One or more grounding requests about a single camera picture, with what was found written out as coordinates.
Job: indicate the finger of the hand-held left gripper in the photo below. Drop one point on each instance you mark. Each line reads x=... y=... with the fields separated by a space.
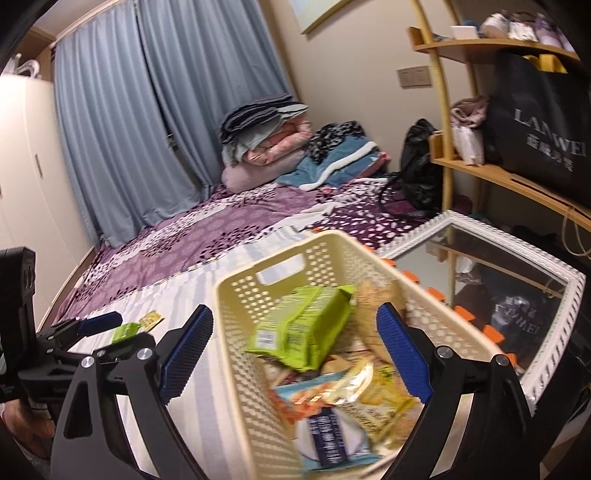
x=99 y=321
x=129 y=348

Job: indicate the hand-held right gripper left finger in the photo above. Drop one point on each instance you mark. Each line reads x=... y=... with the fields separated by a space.
x=189 y=350

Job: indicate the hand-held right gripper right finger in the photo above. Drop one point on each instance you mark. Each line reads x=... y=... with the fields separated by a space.
x=401 y=350

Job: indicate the small green packet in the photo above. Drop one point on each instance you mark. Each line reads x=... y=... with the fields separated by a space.
x=125 y=331

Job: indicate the green and tan snack bag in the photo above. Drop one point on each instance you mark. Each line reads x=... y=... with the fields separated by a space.
x=374 y=300

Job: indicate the cream plastic basket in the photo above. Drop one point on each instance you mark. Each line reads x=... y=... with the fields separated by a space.
x=240 y=323

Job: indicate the yellow clear snack packet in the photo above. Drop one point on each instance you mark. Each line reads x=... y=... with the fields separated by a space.
x=383 y=406

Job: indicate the lime green snack packet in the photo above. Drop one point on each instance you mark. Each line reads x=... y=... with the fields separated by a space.
x=300 y=327

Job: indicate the light blue snack bag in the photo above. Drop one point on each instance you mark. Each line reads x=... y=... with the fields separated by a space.
x=328 y=438

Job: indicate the person's left hand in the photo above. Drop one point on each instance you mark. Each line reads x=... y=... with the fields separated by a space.
x=32 y=422

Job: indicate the small yellow packet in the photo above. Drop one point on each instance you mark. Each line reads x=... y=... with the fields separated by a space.
x=151 y=321

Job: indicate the row of orange blocks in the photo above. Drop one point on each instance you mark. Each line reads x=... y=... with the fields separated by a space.
x=461 y=314

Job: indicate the purple floral blanket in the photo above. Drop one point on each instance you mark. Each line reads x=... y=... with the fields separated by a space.
x=184 y=240

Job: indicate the white wardrobe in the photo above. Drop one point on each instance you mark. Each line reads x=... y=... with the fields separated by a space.
x=27 y=184

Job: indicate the white framed glass table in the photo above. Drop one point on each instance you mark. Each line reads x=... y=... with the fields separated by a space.
x=508 y=237

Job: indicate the black leather bag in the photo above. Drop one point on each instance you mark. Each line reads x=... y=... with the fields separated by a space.
x=418 y=157

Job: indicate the blue fleece blanket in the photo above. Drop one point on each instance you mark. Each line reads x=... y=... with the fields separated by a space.
x=332 y=161

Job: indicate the blue curtain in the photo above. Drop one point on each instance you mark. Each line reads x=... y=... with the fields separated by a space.
x=115 y=115

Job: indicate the white packet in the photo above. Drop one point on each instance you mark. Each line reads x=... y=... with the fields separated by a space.
x=467 y=145

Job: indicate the black patterned cloth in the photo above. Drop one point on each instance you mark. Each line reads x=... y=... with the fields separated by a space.
x=337 y=134

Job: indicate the white plastic bag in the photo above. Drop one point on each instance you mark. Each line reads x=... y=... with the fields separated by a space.
x=23 y=67

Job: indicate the pink cloth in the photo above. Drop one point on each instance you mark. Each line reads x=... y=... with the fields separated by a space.
x=468 y=110

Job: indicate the black shopping bag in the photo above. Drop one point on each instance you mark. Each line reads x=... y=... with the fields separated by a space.
x=535 y=129

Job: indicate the wooden shelf rack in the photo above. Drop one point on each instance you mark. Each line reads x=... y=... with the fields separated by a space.
x=461 y=46

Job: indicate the white box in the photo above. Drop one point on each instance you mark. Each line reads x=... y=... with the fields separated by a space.
x=464 y=33

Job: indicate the wall switch plate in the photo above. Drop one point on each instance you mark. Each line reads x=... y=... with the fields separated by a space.
x=414 y=77

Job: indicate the framed wall picture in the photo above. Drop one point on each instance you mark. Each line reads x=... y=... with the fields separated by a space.
x=323 y=14

